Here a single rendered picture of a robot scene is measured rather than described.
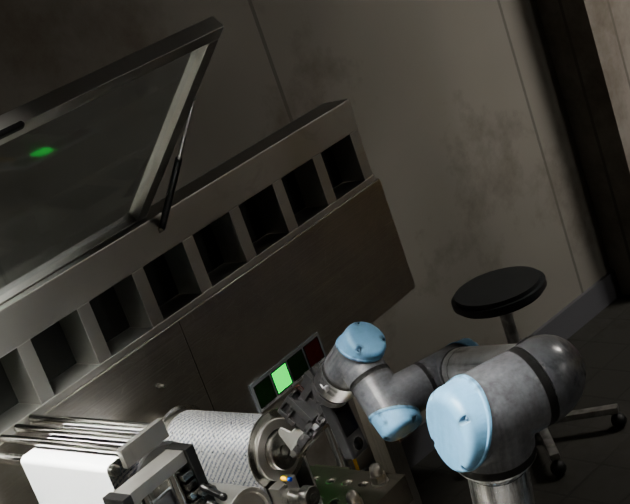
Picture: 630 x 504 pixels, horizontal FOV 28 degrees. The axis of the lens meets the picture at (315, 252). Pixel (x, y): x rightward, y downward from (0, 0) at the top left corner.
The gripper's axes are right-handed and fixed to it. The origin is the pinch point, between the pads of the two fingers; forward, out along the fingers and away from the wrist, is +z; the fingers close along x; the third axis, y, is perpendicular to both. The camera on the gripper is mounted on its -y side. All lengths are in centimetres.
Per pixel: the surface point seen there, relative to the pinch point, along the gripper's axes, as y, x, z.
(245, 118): 109, -153, 92
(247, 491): 1.8, 11.7, 3.6
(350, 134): 50, -84, 7
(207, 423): 17.3, 3.6, 9.0
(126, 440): 19.5, 30.3, -9.9
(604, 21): 58, -318, 75
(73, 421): 31.6, 26.7, 3.9
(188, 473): 7.1, 31.3, -17.7
